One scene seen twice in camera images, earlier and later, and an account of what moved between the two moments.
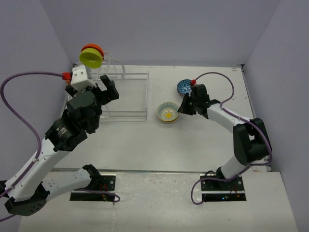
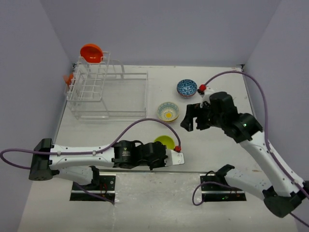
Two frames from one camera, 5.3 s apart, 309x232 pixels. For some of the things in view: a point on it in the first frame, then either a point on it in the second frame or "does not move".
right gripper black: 184,108 -> 194,110
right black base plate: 216,190 does not move
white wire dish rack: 132,87 does not move
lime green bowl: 91,57 -> 166,141
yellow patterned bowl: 167,111 does not move
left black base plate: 107,183 does not move
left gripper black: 111,93 -> 161,164
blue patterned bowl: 184,86 does not move
